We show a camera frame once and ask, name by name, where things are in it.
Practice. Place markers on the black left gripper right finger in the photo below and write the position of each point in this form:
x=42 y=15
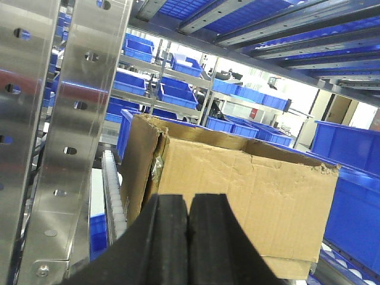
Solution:
x=219 y=250

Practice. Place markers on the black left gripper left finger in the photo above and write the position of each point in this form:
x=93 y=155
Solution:
x=153 y=250

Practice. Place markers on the brown cardboard box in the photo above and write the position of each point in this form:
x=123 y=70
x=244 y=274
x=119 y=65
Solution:
x=281 y=199

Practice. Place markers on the grey overhead shelf rails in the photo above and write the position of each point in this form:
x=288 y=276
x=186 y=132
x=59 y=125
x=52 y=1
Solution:
x=331 y=45

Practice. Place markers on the silver perforated shelf upright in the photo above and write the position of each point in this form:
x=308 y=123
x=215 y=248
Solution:
x=27 y=33

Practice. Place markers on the white roller track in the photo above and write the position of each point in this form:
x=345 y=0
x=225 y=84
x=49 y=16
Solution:
x=115 y=217

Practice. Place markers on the blue plastic bin right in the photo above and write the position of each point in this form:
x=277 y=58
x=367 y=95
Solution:
x=353 y=224

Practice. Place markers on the blue bin behind box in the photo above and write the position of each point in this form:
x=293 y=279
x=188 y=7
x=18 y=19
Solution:
x=126 y=125

